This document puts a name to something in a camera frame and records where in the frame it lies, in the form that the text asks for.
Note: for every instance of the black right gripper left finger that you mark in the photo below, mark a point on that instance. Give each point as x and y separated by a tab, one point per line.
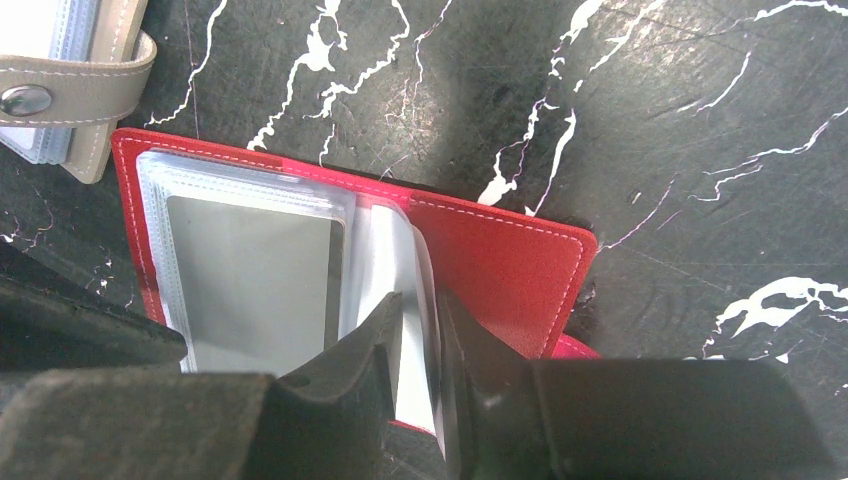
89	391

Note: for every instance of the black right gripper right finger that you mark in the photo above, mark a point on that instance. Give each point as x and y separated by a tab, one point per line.
508	417

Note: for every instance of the red card holder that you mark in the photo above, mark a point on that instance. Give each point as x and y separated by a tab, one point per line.
518	275

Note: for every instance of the dark card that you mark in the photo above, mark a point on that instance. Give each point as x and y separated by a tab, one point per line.
261	288

